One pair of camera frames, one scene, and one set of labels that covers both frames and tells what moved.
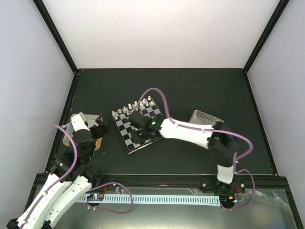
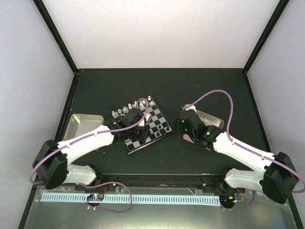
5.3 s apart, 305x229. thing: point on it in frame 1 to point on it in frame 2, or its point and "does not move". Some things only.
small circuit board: x=95 y=197 does not move
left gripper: x=100 y=132 to x=143 y=137
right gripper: x=137 y=139 to x=178 y=126
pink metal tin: x=200 y=117 does not move
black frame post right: x=275 y=19 does not move
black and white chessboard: x=121 y=117 does not move
